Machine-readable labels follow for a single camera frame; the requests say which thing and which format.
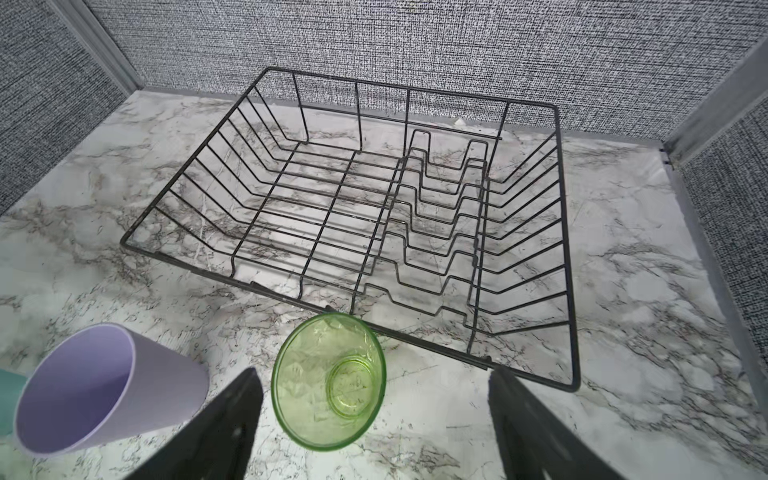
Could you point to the teal translucent cup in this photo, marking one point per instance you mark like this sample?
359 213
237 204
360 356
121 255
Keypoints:
11 388

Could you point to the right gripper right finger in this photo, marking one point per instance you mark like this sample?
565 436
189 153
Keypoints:
533 443

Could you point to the black wire dish rack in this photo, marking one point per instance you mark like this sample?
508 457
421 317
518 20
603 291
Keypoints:
438 217

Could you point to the lilac plastic cup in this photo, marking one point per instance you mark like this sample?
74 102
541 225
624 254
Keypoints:
102 384

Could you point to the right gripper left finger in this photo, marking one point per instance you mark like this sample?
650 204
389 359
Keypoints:
217 443

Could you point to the tall green glass cup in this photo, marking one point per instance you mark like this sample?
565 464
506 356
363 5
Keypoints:
328 382

